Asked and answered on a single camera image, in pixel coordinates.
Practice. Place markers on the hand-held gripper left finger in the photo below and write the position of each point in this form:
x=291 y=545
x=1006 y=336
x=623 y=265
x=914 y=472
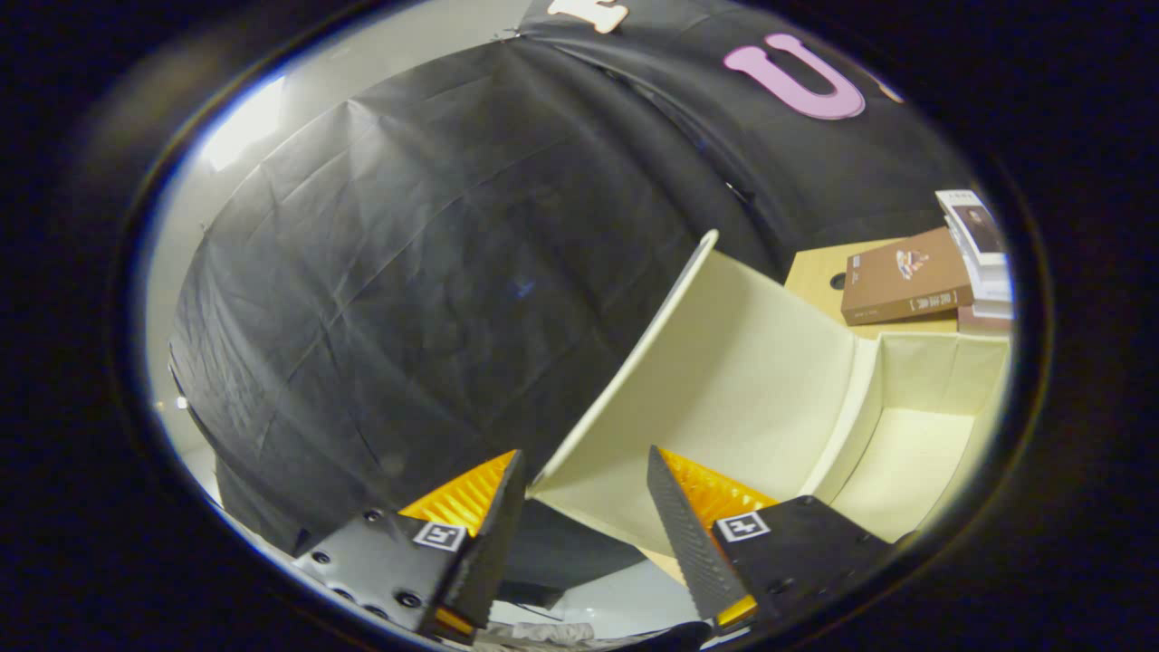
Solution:
x=493 y=543

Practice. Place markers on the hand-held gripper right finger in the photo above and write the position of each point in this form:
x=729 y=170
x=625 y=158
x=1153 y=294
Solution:
x=688 y=534

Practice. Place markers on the grey fabric storage box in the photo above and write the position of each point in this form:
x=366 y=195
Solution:
x=742 y=380

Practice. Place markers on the black backdrop cloth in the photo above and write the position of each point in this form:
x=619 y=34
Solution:
x=407 y=272

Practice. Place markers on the brown cover book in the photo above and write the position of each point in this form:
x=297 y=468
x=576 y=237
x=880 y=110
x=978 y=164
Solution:
x=905 y=281

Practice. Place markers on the pinkish brown book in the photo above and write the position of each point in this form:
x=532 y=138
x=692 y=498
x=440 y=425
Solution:
x=987 y=321

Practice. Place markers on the plain white book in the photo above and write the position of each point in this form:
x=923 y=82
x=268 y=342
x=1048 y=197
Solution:
x=991 y=285

